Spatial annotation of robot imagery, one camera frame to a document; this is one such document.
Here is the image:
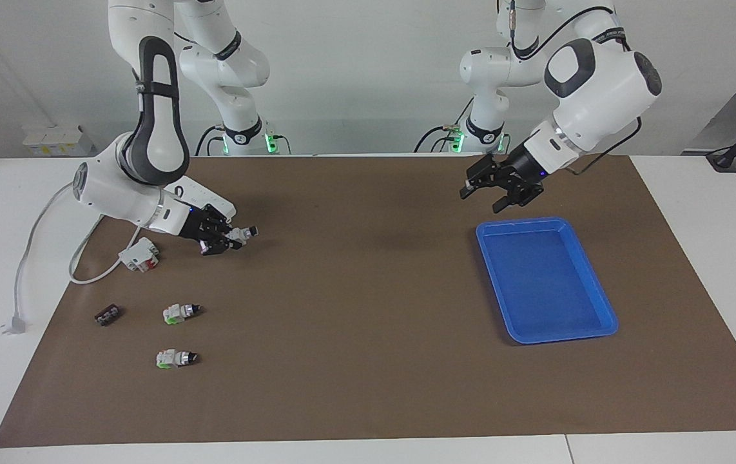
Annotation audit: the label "white power strip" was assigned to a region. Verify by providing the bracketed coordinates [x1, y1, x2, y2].
[167, 179, 237, 220]

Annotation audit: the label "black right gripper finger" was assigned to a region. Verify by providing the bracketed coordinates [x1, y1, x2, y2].
[198, 232, 244, 257]
[202, 204, 243, 236]

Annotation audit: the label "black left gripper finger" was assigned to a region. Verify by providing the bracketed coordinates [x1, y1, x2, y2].
[490, 184, 545, 215]
[460, 153, 509, 200]

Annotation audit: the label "white cardboard boxes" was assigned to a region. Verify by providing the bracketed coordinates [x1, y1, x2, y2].
[23, 124, 95, 157]

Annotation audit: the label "brown table mat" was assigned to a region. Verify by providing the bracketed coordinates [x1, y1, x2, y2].
[0, 155, 736, 449]

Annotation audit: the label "white red switch block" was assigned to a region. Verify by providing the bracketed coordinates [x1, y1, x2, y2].
[118, 237, 160, 273]

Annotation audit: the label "white power cable with plug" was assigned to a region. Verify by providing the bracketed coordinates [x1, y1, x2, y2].
[1, 182, 150, 336]

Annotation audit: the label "black base cable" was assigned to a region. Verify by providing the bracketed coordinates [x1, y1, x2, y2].
[195, 126, 224, 155]
[414, 97, 475, 153]

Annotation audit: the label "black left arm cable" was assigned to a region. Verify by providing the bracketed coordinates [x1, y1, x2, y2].
[510, 0, 643, 176]

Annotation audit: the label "blue plastic tray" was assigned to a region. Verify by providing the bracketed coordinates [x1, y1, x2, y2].
[476, 217, 619, 345]

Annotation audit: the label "white green selector switch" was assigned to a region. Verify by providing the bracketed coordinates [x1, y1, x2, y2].
[162, 303, 202, 325]
[225, 226, 260, 249]
[156, 349, 199, 370]

